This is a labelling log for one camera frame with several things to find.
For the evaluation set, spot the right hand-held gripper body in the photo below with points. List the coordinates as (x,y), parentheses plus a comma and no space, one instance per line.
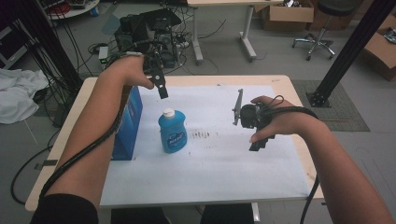
(250,115)

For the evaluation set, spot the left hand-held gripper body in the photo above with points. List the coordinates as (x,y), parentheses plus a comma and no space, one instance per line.
(153,60)

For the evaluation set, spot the person's left hand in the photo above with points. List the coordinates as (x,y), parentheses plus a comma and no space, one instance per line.
(132,71)

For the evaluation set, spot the person's right hand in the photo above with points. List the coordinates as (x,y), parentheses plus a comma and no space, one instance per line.
(281,121)

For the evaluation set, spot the black equipment pile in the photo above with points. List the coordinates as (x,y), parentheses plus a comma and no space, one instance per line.
(146,29)

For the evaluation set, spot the blue bottle with white cap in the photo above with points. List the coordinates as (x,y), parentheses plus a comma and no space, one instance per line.
(172,132)

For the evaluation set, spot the white table mat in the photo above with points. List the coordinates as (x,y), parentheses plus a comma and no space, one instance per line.
(218,161)

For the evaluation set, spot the blue cardboard box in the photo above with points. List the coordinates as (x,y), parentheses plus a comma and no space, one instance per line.
(128,124)

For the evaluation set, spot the grey power adapter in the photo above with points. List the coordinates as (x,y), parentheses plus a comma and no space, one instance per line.
(103,56)

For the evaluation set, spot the beige wooden table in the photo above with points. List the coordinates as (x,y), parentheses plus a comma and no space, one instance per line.
(299,93)

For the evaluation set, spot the white-legged desk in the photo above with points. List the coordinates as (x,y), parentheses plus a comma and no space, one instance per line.
(224,28)

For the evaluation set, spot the grey floor mat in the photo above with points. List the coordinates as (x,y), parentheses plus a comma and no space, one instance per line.
(339,115)

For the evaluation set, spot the round white table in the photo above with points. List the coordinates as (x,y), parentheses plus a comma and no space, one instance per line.
(73,8)

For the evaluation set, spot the open cardboard box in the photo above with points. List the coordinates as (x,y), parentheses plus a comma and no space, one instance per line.
(289,14)
(381,51)

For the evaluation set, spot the black office chair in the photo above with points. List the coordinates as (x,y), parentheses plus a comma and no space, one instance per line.
(323,28)

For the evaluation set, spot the person's black trousers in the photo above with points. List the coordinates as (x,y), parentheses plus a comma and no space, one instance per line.
(140,216)

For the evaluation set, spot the white crumpled cloth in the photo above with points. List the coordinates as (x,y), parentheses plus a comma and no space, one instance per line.
(18,93)

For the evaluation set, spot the black metal frame post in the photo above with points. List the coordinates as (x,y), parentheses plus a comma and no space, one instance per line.
(351,53)

